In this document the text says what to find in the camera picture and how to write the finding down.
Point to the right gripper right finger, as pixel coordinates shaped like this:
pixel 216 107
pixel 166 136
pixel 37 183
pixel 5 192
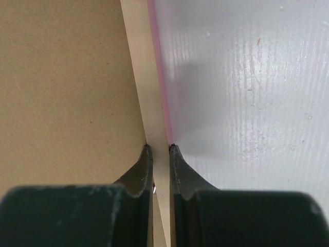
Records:
pixel 203 215

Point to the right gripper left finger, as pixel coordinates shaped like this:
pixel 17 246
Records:
pixel 117 214

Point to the pink picture frame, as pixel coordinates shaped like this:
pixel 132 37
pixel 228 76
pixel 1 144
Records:
pixel 142 35

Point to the brown cardboard backing board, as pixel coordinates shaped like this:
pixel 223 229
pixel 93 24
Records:
pixel 69 107

